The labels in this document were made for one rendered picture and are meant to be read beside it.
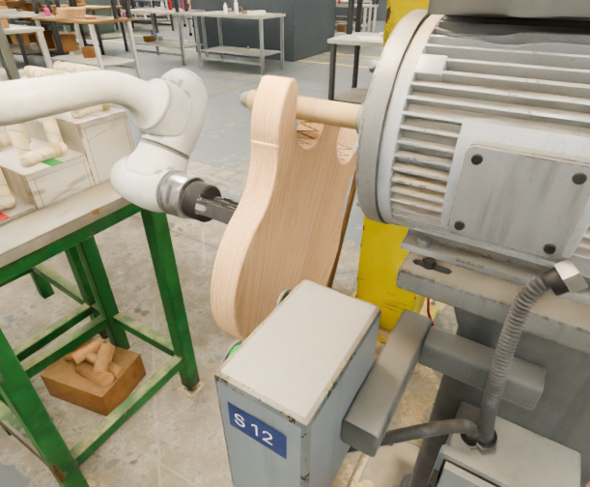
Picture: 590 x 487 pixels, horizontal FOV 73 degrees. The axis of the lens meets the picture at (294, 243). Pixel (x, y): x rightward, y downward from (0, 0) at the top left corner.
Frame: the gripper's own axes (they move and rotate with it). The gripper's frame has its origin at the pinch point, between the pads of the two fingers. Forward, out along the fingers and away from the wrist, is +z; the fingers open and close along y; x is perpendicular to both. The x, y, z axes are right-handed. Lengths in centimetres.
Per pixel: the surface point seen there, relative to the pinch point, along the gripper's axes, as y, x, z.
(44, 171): 2, -5, -66
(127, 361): -48, -79, -79
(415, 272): 13.1, 2.4, 25.5
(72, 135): -6, 5, -70
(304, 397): 32.1, -7.2, 22.9
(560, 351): 10.7, -1.2, 41.7
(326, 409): 30.2, -8.4, 24.4
